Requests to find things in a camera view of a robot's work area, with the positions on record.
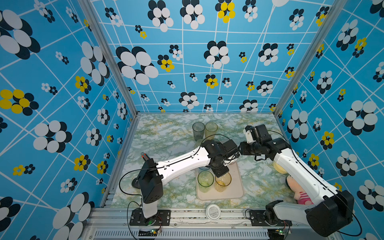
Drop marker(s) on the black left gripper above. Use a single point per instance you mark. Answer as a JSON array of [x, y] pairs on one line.
[[221, 173]]

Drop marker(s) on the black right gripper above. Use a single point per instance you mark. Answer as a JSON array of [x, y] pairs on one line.
[[243, 150]]

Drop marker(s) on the green short glass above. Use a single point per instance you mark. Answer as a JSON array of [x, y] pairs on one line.
[[205, 181]]

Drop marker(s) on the yellow short glass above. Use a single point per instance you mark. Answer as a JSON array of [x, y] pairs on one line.
[[222, 183]]

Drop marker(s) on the tall yellow glass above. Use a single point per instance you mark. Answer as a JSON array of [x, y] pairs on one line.
[[211, 130]]

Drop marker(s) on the tall grey glass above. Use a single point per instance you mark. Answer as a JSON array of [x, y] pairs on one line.
[[198, 130]]

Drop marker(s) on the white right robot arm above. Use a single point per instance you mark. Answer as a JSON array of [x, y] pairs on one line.
[[331, 209]]

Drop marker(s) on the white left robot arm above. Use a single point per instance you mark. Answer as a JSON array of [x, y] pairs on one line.
[[155, 175]]

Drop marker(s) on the beige plastic tray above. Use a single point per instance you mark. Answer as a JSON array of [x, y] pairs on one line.
[[211, 188]]

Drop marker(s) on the yellow sponge ball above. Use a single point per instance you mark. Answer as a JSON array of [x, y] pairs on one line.
[[279, 169]]

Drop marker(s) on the white round lid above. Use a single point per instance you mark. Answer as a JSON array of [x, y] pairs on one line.
[[213, 212]]

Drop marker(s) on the pink plush doll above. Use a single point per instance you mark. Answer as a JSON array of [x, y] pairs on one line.
[[300, 195]]

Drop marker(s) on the black computer mouse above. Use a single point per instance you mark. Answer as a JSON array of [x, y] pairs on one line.
[[135, 183]]

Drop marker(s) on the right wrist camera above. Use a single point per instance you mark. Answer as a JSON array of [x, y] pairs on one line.
[[257, 134]]

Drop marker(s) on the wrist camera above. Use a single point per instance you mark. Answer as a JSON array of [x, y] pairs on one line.
[[257, 134], [231, 152]]

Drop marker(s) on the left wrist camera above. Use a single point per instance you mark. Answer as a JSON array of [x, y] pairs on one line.
[[231, 152]]

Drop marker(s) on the aluminium front rail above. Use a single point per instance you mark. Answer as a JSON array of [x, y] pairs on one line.
[[185, 224]]

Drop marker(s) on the aluminium corner post right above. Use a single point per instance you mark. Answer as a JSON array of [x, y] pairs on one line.
[[334, 12]]

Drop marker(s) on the aluminium corner post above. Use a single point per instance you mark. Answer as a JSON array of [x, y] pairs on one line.
[[102, 41], [334, 12]]

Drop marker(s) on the aluminium corner post left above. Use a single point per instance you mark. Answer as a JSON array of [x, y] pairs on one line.
[[102, 41]]

